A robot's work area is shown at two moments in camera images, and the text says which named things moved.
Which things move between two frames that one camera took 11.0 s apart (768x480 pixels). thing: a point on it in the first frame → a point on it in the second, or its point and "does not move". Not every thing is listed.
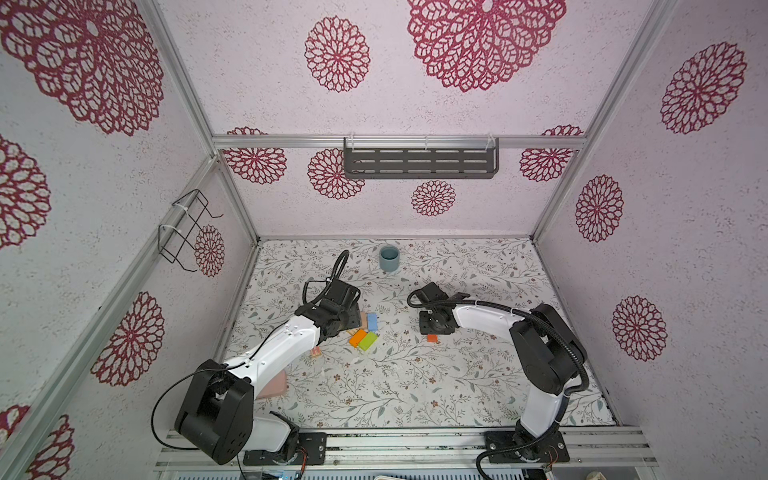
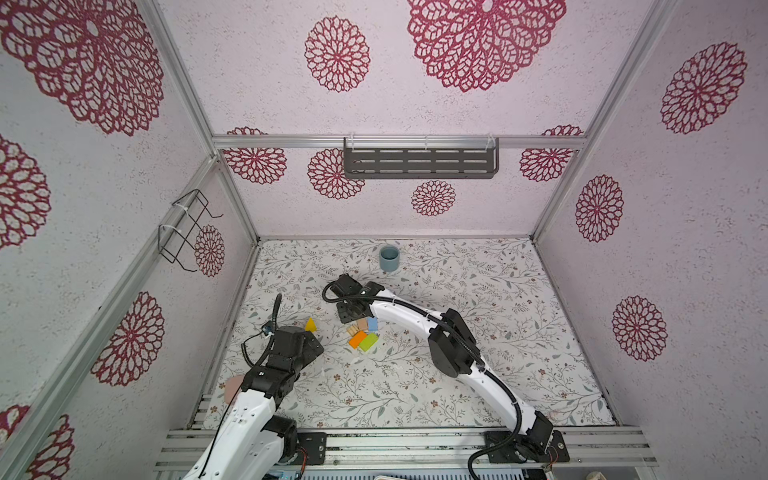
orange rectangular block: (357, 337) does not move
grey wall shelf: (421, 157) does not move
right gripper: (422, 326) → (343, 318)
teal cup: (389, 258) does not move
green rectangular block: (367, 341) does not move
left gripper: (354, 316) → (310, 353)
